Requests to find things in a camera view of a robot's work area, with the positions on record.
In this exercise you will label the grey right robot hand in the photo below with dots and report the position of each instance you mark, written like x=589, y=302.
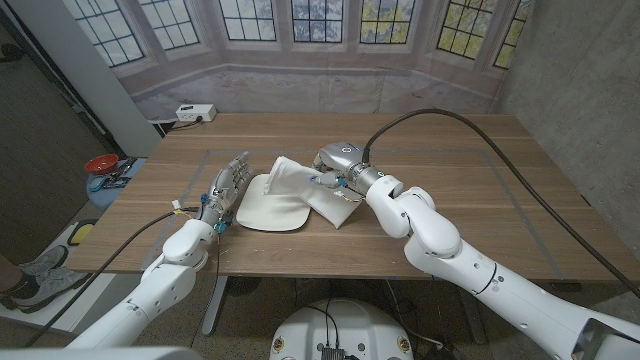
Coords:
x=345, y=157

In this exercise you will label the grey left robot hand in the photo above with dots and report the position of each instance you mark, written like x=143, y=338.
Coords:
x=222, y=190

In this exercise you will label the white square plate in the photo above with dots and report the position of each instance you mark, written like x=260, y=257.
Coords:
x=270, y=212

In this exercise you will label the white cloth napkin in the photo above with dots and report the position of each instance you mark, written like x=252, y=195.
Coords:
x=300, y=185

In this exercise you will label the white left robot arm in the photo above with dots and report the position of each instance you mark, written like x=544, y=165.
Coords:
x=155, y=290

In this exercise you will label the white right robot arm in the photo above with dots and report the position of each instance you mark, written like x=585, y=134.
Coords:
x=480, y=280

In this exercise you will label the printed window backdrop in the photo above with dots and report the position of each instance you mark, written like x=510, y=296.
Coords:
x=320, y=85

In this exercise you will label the white power strip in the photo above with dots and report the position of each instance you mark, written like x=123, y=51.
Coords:
x=195, y=113

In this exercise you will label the blue round stool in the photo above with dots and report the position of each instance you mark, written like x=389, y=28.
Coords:
x=107, y=197

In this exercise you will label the grey table leg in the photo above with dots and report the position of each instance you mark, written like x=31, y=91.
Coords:
x=215, y=305
x=472, y=312

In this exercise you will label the red bowl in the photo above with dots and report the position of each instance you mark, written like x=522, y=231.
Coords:
x=101, y=164

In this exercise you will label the yellow black foot pedal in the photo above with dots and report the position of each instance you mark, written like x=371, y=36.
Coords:
x=82, y=233

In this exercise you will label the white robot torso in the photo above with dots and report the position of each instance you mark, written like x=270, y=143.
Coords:
x=345, y=325

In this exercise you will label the grey sneaker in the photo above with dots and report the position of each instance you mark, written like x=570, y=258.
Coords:
x=42, y=260
x=50, y=290

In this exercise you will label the white floor mat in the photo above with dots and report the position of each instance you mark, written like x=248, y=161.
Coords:
x=65, y=310

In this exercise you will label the person's leg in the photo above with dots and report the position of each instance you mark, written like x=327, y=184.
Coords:
x=9, y=277

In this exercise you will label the dark perforated wall panel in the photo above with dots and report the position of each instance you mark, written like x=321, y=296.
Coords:
x=40, y=165

